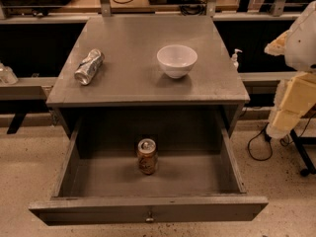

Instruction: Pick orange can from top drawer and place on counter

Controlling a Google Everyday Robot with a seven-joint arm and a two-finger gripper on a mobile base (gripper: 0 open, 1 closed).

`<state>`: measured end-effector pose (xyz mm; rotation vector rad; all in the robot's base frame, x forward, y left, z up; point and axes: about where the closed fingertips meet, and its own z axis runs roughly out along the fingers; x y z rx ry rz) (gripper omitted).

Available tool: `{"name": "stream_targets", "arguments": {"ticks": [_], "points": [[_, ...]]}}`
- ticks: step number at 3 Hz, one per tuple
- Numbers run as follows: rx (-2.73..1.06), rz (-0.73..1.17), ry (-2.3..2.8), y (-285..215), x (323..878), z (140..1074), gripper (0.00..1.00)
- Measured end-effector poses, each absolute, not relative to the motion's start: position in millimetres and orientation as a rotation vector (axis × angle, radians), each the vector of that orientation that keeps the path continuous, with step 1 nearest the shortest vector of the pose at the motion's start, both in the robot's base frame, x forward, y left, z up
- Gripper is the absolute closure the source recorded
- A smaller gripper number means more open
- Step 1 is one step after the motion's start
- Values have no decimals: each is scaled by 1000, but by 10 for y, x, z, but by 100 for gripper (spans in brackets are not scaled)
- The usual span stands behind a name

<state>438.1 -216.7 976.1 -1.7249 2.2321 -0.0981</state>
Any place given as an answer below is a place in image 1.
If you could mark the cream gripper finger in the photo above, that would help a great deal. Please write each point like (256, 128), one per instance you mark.
(294, 99)
(277, 47)

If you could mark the clear plastic bottle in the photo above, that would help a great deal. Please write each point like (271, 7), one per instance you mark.
(7, 75)

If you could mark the grey wooden cabinet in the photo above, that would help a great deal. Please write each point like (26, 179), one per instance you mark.
(130, 74)

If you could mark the grey open top drawer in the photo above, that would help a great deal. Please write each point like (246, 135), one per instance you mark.
(196, 178)

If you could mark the white ceramic bowl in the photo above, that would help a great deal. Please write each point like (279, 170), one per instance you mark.
(176, 60)

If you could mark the black stand leg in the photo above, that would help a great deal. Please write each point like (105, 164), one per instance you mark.
(299, 143)

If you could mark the small metal drawer knob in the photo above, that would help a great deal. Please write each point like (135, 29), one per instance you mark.
(149, 218)

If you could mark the white pump bottle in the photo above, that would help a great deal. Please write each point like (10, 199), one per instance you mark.
(234, 57)

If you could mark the right metal frame post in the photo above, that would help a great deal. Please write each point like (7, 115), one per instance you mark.
(211, 0)

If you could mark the orange soda can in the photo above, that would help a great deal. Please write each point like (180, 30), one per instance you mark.
(147, 156)

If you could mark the crushed silver can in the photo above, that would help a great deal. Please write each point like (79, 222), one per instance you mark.
(89, 66)

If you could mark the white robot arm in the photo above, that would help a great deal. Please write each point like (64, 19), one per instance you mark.
(300, 53)

